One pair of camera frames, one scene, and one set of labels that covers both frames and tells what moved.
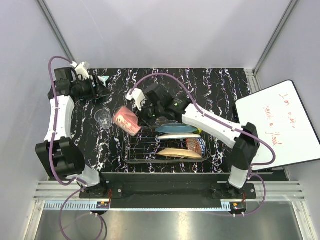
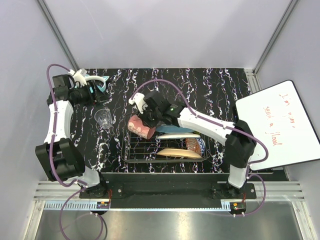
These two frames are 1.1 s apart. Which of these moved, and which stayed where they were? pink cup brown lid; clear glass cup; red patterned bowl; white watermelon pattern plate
Moved: pink cup brown lid
Stayed: red patterned bowl; clear glass cup; white watermelon pattern plate
